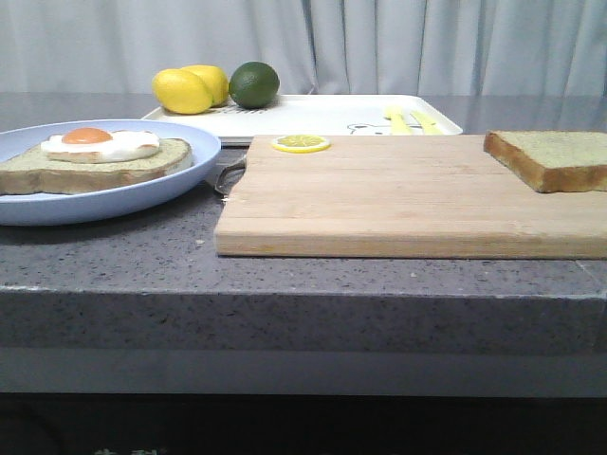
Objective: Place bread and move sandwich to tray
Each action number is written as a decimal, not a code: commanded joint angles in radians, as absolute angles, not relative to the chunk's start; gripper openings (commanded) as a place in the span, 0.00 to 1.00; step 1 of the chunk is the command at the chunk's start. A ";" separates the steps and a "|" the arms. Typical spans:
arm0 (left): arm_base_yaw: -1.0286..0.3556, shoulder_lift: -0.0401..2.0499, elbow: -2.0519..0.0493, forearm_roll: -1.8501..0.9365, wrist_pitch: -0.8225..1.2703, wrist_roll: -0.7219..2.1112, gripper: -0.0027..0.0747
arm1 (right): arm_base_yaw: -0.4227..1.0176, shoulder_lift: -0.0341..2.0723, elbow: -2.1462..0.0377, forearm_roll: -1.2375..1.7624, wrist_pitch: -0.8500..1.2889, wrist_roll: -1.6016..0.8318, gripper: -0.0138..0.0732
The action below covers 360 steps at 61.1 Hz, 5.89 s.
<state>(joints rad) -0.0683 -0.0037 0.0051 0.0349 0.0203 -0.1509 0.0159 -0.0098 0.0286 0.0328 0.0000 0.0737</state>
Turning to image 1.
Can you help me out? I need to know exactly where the rear yellow lemon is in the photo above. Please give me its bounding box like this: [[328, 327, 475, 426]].
[[182, 64, 229, 107]]

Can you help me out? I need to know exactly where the yellow lemon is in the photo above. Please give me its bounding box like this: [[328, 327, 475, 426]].
[[152, 68, 213, 115], [182, 64, 229, 107]]

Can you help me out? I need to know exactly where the wooden cutting board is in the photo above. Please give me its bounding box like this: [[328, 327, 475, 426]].
[[214, 136, 606, 259]]

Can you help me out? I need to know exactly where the white bear tray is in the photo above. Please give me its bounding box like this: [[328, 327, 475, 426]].
[[145, 95, 463, 146]]

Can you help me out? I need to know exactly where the fried egg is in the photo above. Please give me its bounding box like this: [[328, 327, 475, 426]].
[[40, 127, 160, 164]]

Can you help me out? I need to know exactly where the front yellow lemon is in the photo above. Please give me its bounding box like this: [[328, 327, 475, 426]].
[[152, 68, 213, 115]]

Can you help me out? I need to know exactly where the metal cutting board handle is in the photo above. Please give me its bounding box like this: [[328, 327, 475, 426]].
[[213, 157, 247, 197]]

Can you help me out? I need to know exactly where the light blue round plate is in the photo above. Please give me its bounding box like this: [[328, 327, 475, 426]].
[[1, 119, 221, 227]]

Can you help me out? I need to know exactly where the white curtain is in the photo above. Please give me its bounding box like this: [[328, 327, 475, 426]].
[[1, 1, 606, 96]]

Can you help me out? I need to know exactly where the lemon slice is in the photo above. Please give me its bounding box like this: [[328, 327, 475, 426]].
[[271, 135, 331, 154]]

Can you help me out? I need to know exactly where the yellow plastic knife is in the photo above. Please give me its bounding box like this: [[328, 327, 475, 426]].
[[410, 111, 443, 136]]

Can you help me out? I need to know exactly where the yellow plastic fork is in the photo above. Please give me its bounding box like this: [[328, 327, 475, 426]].
[[384, 105, 413, 136]]

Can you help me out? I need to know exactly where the bread slice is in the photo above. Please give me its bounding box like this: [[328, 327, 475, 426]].
[[1, 138, 193, 195], [484, 131, 606, 193]]

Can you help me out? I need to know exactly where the green lime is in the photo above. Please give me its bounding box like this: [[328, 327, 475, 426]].
[[229, 62, 280, 109]]

